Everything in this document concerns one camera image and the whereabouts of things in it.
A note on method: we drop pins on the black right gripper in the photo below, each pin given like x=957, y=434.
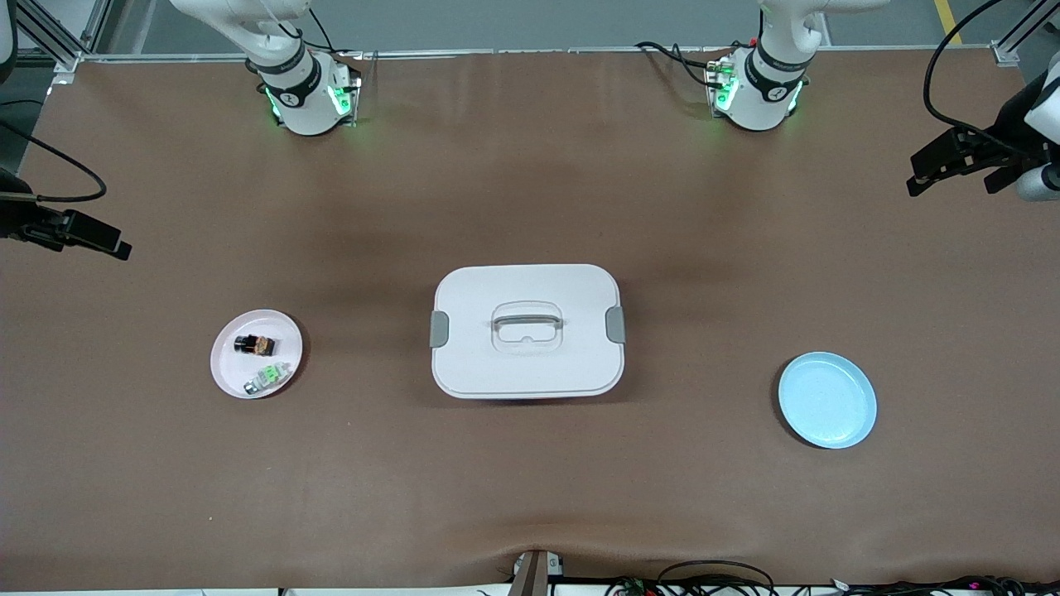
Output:
x=16, y=218

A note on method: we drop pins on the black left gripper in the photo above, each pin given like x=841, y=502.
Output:
x=1004, y=131

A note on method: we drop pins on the orange black switch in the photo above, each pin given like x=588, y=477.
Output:
x=252, y=343

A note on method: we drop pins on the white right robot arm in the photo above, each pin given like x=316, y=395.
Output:
x=306, y=99

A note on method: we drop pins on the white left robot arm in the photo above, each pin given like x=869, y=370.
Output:
x=766, y=91

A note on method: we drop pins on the pink round plate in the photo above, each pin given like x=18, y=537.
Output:
x=248, y=372

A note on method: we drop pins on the light blue round plate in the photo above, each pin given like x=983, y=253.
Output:
x=828, y=401

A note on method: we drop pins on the white lidded box grey latches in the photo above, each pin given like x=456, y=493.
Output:
x=530, y=364

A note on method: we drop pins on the brown table mat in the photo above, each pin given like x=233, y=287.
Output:
x=530, y=480

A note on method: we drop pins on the aluminium frame profile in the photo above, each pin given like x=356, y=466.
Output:
x=1006, y=51
x=58, y=45

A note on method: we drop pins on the green switch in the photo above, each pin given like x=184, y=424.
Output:
x=267, y=377

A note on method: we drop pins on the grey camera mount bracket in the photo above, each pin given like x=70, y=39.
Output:
x=534, y=575

